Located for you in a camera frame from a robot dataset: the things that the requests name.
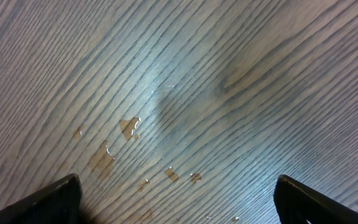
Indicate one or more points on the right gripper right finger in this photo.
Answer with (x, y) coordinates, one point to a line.
(298, 203)

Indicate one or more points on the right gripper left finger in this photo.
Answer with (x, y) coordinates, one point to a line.
(56, 203)

